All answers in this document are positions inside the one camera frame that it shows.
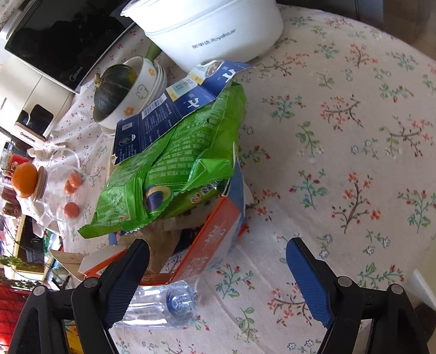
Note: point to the dark green pumpkin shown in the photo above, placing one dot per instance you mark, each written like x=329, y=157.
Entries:
x=111, y=88

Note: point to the black microwave oven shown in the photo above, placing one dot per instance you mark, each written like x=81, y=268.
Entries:
x=64, y=40

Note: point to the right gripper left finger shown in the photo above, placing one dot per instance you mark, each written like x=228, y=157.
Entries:
x=94, y=306

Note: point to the crushed clear plastic bottle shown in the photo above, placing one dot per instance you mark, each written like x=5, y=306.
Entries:
x=166, y=306

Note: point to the small tangerine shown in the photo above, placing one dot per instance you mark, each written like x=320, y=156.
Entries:
x=75, y=180
x=69, y=189
x=71, y=210

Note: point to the green snack bag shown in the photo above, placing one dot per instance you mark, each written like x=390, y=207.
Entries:
x=196, y=152

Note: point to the white flower-print bowl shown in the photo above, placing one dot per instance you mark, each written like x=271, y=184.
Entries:
x=122, y=91

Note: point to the glass jar with wooden lid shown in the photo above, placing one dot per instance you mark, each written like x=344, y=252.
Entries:
x=49, y=198

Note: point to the blue milk carton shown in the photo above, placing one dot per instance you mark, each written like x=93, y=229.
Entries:
x=200, y=87

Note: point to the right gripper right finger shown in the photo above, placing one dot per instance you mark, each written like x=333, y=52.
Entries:
x=340, y=305

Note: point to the white electric cooking pot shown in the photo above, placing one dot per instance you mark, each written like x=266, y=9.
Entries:
x=193, y=32

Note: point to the large orange fruit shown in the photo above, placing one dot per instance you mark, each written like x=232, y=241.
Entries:
x=24, y=179

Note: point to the orange white carton box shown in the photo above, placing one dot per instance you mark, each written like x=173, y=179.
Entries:
x=180, y=247

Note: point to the floral tablecloth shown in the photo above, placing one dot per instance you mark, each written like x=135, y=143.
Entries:
x=338, y=148

